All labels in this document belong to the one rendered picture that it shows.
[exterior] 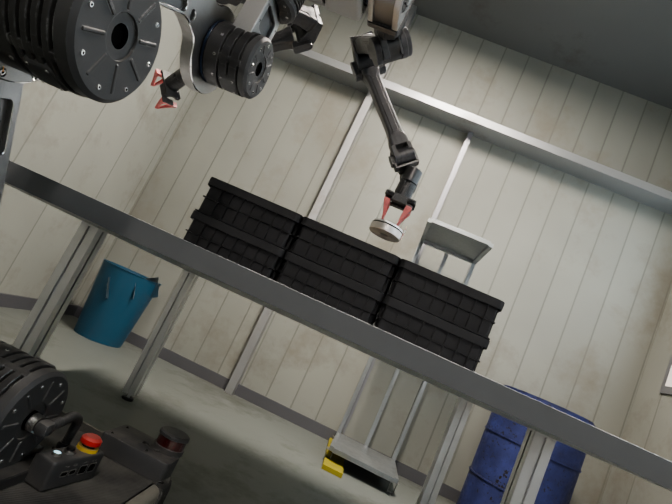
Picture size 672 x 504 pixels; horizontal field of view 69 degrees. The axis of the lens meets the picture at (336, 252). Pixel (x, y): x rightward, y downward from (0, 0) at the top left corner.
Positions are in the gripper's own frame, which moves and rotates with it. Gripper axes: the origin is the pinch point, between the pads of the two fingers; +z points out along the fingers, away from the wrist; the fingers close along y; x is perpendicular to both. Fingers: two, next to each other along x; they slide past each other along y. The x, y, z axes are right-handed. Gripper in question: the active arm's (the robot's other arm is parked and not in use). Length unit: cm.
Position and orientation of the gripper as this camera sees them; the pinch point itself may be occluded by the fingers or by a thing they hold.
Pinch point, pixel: (389, 223)
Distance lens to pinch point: 155.1
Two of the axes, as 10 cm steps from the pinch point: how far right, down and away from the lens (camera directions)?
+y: -9.0, -4.0, 1.7
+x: -0.7, -2.4, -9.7
